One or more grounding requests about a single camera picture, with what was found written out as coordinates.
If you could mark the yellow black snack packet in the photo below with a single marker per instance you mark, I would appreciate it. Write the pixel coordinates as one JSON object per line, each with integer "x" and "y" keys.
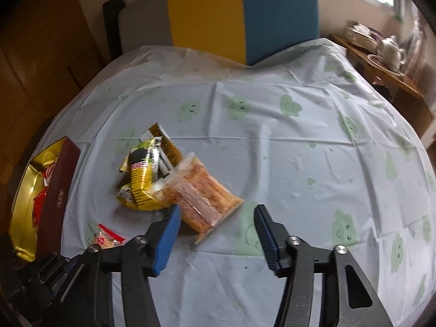
{"x": 142, "y": 164}

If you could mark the white teapot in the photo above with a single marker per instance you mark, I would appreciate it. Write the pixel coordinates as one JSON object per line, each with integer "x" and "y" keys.
{"x": 389, "y": 50}

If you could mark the tissue box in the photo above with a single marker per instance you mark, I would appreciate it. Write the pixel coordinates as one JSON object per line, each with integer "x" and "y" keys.
{"x": 364, "y": 37}

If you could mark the yellow green snack packet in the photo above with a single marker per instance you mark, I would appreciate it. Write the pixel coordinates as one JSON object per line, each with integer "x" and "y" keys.
{"x": 142, "y": 202}

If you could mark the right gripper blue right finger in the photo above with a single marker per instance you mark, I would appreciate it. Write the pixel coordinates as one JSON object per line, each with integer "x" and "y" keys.
{"x": 273, "y": 239}

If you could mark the red-ended cracker packet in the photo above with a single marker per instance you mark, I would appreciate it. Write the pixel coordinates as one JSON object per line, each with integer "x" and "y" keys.
{"x": 105, "y": 238}

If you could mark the wooden side table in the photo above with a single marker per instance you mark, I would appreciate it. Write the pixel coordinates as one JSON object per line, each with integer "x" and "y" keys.
{"x": 407, "y": 98}

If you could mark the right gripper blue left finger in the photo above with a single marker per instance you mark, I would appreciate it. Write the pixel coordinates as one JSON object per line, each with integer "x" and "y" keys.
{"x": 160, "y": 238}

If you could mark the orange clear cracker bag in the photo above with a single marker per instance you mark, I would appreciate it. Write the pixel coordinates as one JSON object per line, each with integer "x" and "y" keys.
{"x": 204, "y": 202}

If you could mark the grey yellow blue chair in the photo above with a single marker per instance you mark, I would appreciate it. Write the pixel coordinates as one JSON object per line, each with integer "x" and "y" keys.
{"x": 246, "y": 31}

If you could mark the white green-patterned tablecloth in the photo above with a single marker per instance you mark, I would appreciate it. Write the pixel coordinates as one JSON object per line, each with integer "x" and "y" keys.
{"x": 301, "y": 133}

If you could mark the gold brown snack packet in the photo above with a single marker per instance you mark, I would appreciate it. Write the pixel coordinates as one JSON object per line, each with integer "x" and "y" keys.
{"x": 170, "y": 155}

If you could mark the gold tin box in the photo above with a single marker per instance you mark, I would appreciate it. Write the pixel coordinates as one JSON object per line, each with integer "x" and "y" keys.
{"x": 40, "y": 202}

